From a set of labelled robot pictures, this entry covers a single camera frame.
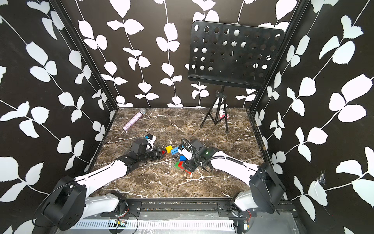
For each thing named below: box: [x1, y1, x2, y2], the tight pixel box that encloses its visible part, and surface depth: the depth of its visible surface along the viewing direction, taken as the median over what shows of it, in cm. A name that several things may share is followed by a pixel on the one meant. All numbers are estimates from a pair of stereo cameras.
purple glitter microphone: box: [122, 108, 147, 132], surface depth 113 cm
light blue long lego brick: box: [170, 146, 179, 156], surface depth 96 cm
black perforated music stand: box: [187, 20, 285, 134], surface depth 65 cm
